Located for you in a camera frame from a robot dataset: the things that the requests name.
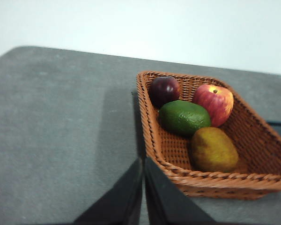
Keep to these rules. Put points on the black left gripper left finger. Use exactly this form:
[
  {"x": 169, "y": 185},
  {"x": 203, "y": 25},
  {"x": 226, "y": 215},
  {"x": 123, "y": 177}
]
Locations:
[{"x": 121, "y": 206}]

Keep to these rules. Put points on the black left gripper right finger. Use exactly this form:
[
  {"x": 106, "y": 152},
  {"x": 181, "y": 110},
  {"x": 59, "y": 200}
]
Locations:
[{"x": 166, "y": 206}]

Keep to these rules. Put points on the green avocado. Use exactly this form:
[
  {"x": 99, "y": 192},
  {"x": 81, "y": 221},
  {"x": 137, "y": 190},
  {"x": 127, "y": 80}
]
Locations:
[{"x": 185, "y": 118}]

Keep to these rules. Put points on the red yellow apple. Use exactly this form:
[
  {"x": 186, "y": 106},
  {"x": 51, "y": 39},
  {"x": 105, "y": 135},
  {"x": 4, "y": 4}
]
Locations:
[{"x": 215, "y": 105}]

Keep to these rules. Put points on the brown wicker basket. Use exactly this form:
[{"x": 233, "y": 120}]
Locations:
[{"x": 260, "y": 140}]

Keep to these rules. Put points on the dark purple plum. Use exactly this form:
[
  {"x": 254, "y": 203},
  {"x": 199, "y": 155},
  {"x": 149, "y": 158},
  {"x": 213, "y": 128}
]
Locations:
[{"x": 164, "y": 91}]

